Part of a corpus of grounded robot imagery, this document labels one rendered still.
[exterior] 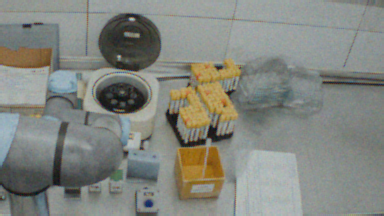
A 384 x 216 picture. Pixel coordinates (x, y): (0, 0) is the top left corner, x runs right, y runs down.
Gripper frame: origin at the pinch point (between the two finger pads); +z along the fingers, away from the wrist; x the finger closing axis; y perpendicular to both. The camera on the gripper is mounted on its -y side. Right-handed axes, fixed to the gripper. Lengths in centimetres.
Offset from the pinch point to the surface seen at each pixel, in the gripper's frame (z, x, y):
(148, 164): 3.6, -3.2, -23.2
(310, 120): 12, -29, -87
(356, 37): -10, -53, -109
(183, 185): 4.3, 4.5, -33.3
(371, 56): -1, -53, -119
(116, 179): 5.2, 1.3, -13.3
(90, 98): 0.6, -28.5, -5.7
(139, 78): 0.1, -37.8, -22.5
